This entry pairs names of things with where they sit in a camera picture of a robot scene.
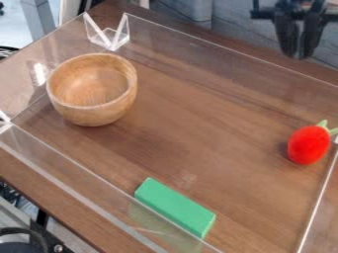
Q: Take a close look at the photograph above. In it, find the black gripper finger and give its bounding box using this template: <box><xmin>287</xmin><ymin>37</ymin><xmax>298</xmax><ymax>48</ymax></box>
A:
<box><xmin>300</xmin><ymin>12</ymin><xmax>328</xmax><ymax>59</ymax></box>
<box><xmin>275</xmin><ymin>12</ymin><xmax>300</xmax><ymax>57</ymax></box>

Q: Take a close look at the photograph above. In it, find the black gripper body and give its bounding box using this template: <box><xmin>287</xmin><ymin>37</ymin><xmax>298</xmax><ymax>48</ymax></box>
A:
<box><xmin>250</xmin><ymin>0</ymin><xmax>338</xmax><ymax>20</ymax></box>

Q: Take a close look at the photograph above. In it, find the red fruit with green leaf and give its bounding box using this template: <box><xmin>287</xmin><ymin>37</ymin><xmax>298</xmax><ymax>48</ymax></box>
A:
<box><xmin>286</xmin><ymin>120</ymin><xmax>338</xmax><ymax>165</ymax></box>

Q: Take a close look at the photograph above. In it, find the wooden bowl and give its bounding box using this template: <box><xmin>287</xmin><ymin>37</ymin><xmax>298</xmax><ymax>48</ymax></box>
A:
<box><xmin>47</xmin><ymin>53</ymin><xmax>138</xmax><ymax>127</ymax></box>

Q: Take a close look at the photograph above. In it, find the green rectangular block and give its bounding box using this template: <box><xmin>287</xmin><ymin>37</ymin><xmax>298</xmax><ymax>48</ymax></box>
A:
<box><xmin>135</xmin><ymin>177</ymin><xmax>217</xmax><ymax>239</ymax></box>

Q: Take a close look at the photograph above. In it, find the black clamp under table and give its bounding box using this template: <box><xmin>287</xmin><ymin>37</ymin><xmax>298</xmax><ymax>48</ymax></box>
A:
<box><xmin>30</xmin><ymin>211</ymin><xmax>75</xmax><ymax>253</ymax></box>

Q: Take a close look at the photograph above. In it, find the clear acrylic corner bracket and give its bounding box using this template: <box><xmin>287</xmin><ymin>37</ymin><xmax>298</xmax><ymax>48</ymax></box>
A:
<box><xmin>83</xmin><ymin>12</ymin><xmax>130</xmax><ymax>51</ymax></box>

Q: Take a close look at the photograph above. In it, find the black cable lower left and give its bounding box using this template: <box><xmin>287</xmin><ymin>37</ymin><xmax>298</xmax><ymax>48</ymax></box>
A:
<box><xmin>0</xmin><ymin>226</ymin><xmax>51</xmax><ymax>253</ymax></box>

